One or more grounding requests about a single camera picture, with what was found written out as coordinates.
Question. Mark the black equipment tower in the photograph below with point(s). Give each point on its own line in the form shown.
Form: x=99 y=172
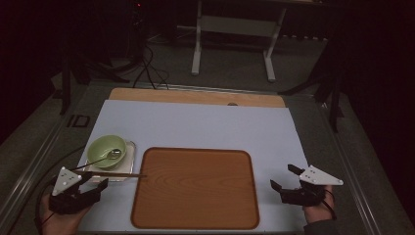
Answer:
x=138 y=29

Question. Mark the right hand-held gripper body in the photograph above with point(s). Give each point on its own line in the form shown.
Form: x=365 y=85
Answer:
x=303 y=197

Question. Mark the person's right hand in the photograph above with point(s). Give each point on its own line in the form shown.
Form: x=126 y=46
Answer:
x=318 y=213

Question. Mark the pale grey table mat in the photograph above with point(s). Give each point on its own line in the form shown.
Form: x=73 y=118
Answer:
x=195 y=127

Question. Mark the aluminium rail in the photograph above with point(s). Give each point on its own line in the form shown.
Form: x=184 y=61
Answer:
x=352 y=176
x=29 y=176

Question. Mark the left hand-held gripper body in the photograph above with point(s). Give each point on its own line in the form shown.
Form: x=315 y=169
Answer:
x=70 y=202

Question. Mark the metal spoon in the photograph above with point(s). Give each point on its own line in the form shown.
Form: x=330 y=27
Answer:
x=114 y=154

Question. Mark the green bowl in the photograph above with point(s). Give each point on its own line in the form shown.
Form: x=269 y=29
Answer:
x=101 y=147

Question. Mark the black metal stand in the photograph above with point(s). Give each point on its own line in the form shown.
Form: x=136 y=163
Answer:
x=67 y=84
x=334 y=98

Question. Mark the person's left hand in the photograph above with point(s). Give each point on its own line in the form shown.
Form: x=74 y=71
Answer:
x=62 y=223

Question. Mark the brown wooden tray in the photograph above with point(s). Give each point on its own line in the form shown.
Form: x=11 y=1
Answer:
x=195 y=189

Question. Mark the white metal desk frame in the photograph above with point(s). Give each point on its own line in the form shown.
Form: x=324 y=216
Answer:
x=235 y=26

